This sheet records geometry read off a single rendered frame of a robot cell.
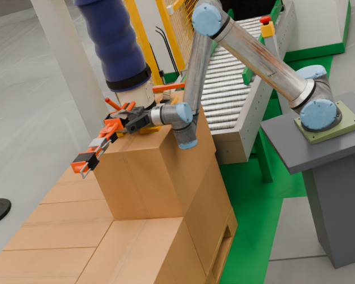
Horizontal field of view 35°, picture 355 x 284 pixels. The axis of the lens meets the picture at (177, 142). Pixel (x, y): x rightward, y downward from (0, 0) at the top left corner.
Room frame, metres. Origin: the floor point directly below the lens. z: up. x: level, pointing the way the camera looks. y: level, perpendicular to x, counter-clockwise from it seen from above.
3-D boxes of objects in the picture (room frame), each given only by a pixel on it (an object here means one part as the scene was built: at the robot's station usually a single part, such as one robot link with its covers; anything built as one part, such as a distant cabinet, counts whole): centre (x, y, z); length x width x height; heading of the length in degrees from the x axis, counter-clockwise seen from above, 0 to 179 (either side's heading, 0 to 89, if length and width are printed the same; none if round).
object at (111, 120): (2.43, 0.23, 1.07); 0.10 x 0.08 x 0.06; 63
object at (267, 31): (3.26, -0.75, 0.50); 0.07 x 0.07 x 1.00; 63
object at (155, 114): (2.32, 0.04, 1.07); 0.09 x 0.05 x 0.10; 153
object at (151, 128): (2.61, 0.04, 0.97); 0.34 x 0.10 x 0.05; 153
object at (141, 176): (2.63, 0.12, 0.74); 0.60 x 0.40 x 0.40; 152
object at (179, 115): (2.28, -0.04, 1.06); 0.12 x 0.09 x 0.10; 63
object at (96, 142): (2.23, 0.33, 1.07); 0.07 x 0.07 x 0.04; 63
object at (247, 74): (4.21, -0.97, 0.60); 1.60 x 0.11 x 0.09; 153
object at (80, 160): (2.12, 0.40, 1.07); 0.08 x 0.07 x 0.05; 153
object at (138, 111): (2.36, 0.11, 1.07); 0.12 x 0.09 x 0.08; 63
